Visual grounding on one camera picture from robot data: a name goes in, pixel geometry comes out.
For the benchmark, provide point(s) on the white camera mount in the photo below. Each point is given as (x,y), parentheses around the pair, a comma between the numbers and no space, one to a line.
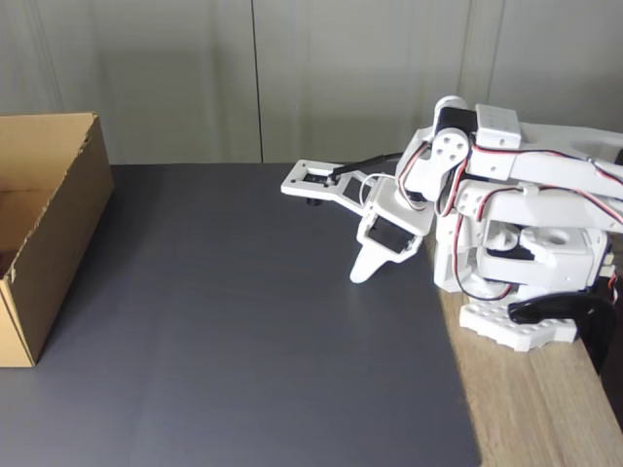
(294,182)

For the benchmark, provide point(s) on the brown cardboard box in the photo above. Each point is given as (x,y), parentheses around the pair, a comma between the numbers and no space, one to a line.
(63,233)

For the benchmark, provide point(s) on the black table clamp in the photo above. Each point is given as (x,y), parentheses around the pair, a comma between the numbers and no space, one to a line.
(594,321)

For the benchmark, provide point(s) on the dark grey table mat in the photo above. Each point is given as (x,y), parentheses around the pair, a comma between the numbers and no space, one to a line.
(243,340)

